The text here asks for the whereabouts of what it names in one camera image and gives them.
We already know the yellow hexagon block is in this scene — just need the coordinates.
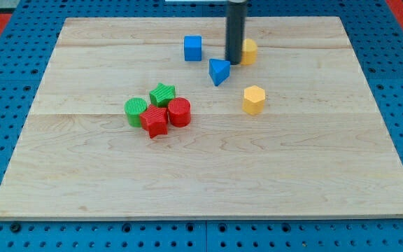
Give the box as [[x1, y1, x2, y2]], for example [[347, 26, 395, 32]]
[[242, 85, 266, 115]]

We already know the blue cube block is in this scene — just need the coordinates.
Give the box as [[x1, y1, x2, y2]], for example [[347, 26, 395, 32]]
[[183, 35, 202, 61]]

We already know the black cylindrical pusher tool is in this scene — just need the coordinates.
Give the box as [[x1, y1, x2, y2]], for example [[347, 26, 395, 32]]
[[225, 0, 248, 65]]

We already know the green star block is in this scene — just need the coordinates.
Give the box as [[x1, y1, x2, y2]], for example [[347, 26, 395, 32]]
[[149, 83, 176, 108]]

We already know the red star block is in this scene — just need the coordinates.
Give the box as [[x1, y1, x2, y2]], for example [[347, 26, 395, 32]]
[[139, 104, 168, 139]]

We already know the green cylinder block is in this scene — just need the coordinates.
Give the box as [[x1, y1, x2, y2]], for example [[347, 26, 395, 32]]
[[124, 97, 148, 127]]

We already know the yellow block behind pusher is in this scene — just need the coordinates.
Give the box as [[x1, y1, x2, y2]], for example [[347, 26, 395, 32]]
[[241, 38, 257, 65]]

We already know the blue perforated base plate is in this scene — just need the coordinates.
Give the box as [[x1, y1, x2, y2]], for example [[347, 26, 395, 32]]
[[0, 1, 403, 251]]

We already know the blue triangle block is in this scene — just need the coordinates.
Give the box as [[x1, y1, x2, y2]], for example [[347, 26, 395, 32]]
[[208, 58, 230, 86]]

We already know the red cylinder block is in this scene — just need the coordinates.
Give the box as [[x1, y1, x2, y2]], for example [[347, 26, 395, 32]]
[[167, 97, 191, 127]]

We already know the wooden board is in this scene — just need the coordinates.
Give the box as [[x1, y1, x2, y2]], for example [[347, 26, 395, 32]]
[[0, 16, 403, 221]]

